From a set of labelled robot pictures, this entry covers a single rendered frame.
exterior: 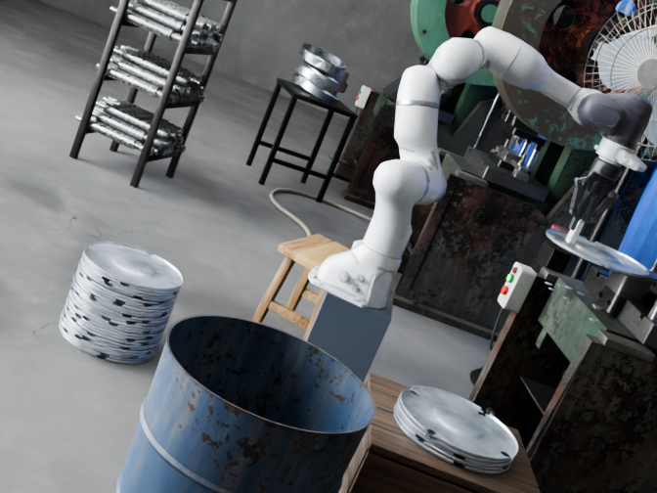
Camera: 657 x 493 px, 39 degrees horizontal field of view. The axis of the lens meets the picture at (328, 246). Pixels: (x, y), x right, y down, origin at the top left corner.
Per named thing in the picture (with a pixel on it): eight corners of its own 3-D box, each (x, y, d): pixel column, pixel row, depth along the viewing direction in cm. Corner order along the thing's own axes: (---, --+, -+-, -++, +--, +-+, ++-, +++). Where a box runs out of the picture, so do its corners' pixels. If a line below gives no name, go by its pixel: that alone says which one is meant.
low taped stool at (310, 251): (285, 313, 351) (319, 233, 343) (340, 343, 344) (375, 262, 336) (243, 331, 319) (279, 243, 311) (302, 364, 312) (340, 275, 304)
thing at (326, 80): (258, 184, 523) (311, 49, 503) (242, 160, 563) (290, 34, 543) (322, 203, 538) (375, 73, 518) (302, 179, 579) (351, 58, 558)
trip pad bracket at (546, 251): (528, 303, 285) (556, 246, 280) (519, 291, 294) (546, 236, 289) (546, 309, 286) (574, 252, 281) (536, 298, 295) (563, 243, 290)
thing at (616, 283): (571, 301, 249) (593, 256, 246) (554, 283, 263) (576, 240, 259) (652, 331, 254) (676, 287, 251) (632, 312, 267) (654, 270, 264)
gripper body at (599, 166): (618, 164, 250) (602, 196, 253) (591, 153, 248) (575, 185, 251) (629, 170, 243) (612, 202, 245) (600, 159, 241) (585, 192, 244)
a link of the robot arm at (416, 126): (388, 104, 240) (424, 113, 255) (379, 201, 242) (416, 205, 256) (425, 104, 234) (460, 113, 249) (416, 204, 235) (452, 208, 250)
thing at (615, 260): (542, 223, 268) (543, 221, 268) (638, 260, 266) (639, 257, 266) (548, 246, 240) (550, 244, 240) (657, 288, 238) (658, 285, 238)
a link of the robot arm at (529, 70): (525, 41, 235) (631, 106, 237) (518, 39, 253) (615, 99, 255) (502, 80, 238) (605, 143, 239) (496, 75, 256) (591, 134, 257)
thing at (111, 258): (165, 300, 253) (166, 298, 253) (66, 258, 254) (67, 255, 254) (193, 273, 281) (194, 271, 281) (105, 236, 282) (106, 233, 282)
